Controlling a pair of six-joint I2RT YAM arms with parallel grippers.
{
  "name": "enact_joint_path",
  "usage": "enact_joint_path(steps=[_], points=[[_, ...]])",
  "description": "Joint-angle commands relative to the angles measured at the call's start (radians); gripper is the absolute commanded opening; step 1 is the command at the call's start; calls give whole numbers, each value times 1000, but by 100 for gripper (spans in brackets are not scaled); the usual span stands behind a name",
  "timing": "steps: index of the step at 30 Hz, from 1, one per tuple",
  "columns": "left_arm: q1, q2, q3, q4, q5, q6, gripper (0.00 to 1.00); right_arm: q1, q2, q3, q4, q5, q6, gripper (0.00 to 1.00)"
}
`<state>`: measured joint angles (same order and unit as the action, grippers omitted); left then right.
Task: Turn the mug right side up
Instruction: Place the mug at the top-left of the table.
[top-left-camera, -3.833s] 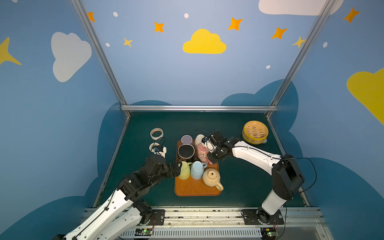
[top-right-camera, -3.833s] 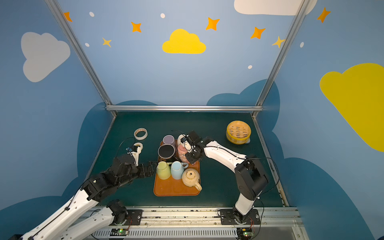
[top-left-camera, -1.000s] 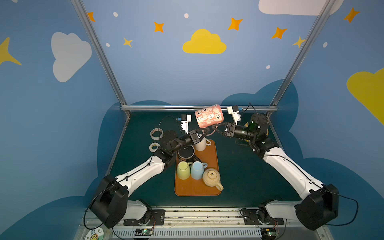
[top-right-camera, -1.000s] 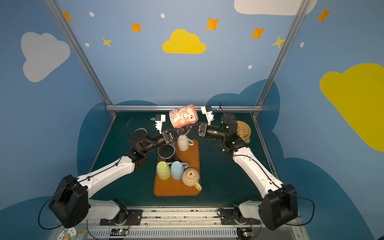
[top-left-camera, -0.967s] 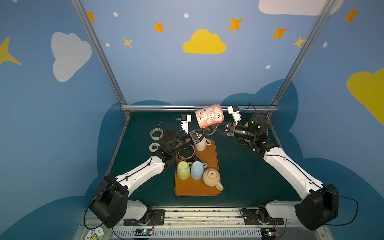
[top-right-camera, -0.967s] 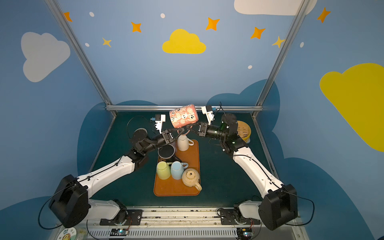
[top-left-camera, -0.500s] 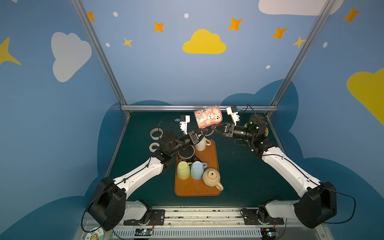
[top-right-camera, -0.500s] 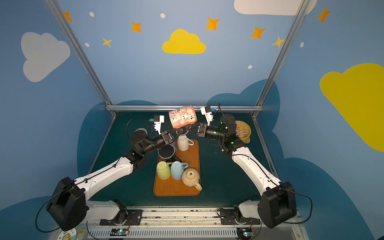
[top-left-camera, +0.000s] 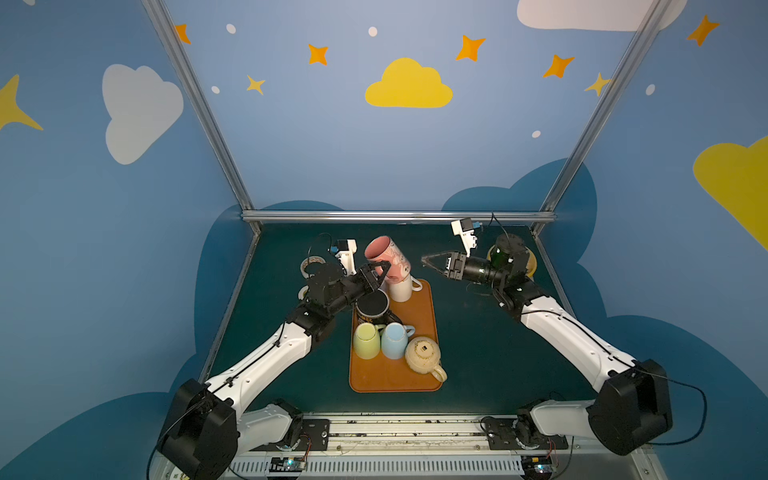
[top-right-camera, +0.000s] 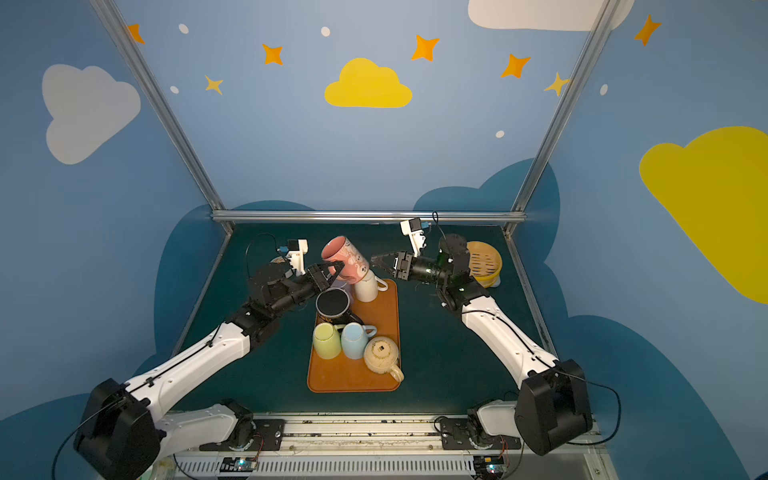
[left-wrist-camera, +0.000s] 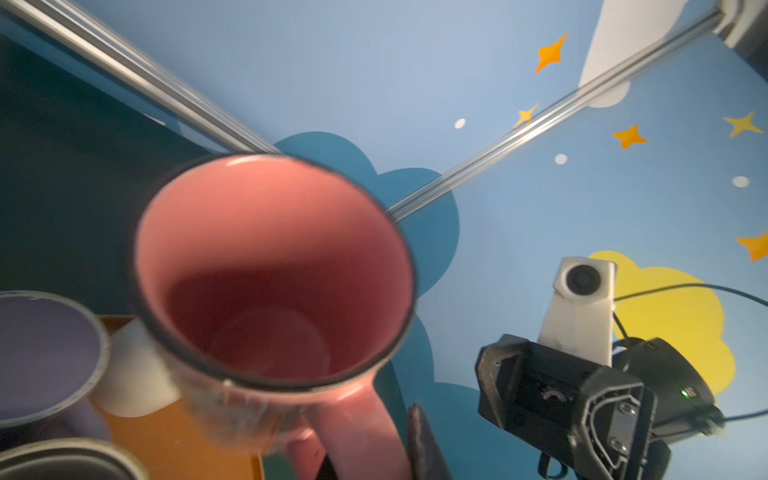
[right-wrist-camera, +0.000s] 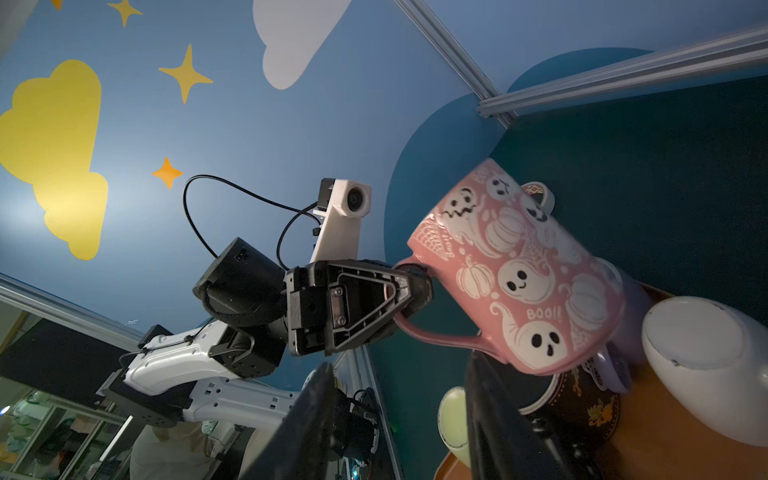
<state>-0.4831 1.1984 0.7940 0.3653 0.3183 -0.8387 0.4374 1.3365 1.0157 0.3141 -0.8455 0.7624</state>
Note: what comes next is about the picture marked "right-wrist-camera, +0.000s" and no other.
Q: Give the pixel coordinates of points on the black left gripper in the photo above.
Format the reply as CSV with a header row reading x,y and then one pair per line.
x,y
335,306

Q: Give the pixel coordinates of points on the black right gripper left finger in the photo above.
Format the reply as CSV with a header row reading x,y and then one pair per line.
x,y
300,447

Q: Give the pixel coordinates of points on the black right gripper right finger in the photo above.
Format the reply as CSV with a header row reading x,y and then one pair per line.
x,y
504,444

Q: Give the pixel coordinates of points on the pink ghost pattern mug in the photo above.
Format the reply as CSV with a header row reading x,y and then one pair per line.
x,y
541,301

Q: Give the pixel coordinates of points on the white ceramic mug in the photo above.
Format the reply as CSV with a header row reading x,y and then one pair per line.
x,y
713,359

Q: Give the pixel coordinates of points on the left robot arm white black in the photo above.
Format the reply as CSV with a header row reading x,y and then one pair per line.
x,y
257,313

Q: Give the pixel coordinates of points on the yellow-green ceramic mug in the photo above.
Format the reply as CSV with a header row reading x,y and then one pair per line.
x,y
453,425

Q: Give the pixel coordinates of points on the black patterned mug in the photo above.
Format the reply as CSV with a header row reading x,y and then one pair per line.
x,y
574,402

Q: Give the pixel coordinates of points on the purple ceramic mug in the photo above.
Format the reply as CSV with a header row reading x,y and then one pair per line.
x,y
610,367

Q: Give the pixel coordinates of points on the large patterned tape roll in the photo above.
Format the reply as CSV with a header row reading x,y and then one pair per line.
x,y
542,194

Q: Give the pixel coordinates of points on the aluminium frame left post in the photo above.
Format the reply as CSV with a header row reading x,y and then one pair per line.
x,y
450,49

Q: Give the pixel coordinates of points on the aluminium frame back bar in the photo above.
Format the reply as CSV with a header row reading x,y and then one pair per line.
x,y
727,54

